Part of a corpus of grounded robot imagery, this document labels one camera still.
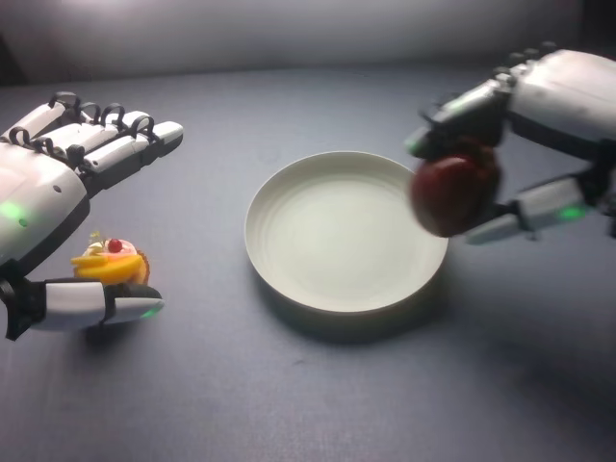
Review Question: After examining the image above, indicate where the grey table cloth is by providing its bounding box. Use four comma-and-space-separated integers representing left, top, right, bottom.
0, 62, 616, 462

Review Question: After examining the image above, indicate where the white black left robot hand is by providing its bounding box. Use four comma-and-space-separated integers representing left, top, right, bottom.
0, 90, 185, 343

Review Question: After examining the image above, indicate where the white round plate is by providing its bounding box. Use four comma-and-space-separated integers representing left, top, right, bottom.
244, 151, 449, 317

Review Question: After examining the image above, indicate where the toy cupcake with fruit topping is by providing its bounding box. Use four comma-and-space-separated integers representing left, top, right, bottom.
70, 230, 151, 290

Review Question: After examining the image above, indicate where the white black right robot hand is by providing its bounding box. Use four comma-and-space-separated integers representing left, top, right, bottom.
403, 41, 616, 246

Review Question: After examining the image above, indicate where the dark red toy apple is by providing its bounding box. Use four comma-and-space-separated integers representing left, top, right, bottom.
410, 152, 502, 238

